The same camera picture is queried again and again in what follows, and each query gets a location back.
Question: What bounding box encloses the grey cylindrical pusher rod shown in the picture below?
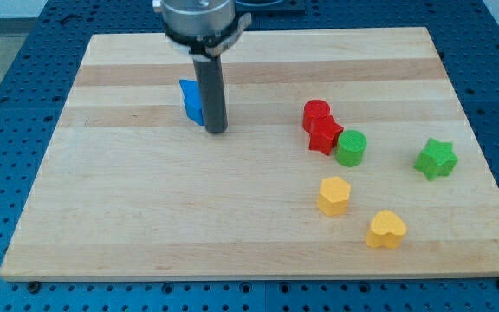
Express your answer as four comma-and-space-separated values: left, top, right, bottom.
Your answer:
193, 56, 228, 133

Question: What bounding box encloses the yellow heart block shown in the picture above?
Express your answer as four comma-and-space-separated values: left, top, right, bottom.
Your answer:
366, 210, 407, 249

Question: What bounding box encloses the blue block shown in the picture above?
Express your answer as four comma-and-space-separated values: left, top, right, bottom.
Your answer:
179, 79, 204, 126

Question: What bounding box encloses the red cylinder block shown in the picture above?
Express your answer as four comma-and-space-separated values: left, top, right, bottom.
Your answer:
302, 99, 331, 133

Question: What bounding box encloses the red star block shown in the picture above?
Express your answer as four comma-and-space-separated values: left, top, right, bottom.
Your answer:
308, 116, 344, 156

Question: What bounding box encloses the wooden board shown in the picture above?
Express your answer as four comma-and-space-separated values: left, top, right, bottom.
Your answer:
0, 27, 499, 282

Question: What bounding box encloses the green cylinder block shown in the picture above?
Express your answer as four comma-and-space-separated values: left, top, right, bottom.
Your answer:
334, 130, 367, 167

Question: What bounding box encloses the yellow hexagon block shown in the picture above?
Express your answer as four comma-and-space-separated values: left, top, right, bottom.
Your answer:
316, 177, 352, 217

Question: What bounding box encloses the green star block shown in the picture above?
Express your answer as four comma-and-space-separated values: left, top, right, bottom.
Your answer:
413, 138, 459, 181

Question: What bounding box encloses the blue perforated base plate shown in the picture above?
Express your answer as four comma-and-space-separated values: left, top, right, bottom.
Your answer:
0, 1, 499, 311

